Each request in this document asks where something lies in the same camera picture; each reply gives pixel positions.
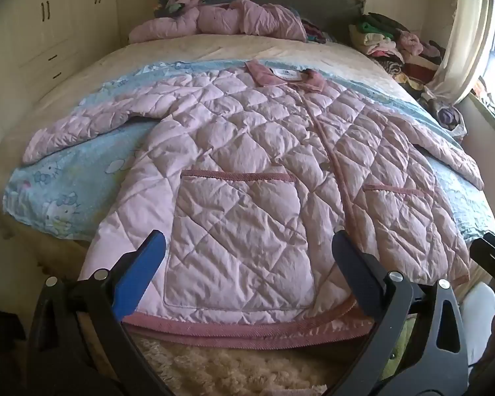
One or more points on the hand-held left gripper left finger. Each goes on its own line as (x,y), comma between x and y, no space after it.
(138,274)

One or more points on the cream wardrobe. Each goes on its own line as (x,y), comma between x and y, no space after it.
(33,16)

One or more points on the crumpled pink padded jacket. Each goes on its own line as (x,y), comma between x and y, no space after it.
(231,18)

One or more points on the dark grey green cloth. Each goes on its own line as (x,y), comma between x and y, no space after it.
(169,9)

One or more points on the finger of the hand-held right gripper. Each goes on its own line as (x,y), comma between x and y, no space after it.
(493,258)

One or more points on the pile of folded clothes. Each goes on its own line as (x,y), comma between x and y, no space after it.
(379,41)

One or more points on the pink quilted jacket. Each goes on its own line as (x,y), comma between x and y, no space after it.
(247,165)

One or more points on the grey padded headboard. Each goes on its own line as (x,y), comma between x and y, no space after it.
(313,0)

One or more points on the plastic bag with purple clothes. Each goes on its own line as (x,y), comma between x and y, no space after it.
(449,117)

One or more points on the colourful striped clothes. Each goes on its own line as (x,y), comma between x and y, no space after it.
(313,31)

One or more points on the blue cartoon print sheet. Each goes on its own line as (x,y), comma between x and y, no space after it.
(70,189)

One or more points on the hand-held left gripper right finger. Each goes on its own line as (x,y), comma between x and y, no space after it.
(354,272)

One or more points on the cream fluffy rug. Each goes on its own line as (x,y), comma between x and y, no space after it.
(231,367)

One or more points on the bed with cream bedsheet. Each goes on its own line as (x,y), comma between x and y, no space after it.
(198,49)

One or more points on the clutter on window sill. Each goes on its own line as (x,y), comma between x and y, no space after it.
(493,107)

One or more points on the cream curtain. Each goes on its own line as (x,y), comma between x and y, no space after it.
(462,41)

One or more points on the white round object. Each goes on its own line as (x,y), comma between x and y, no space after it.
(478,317)

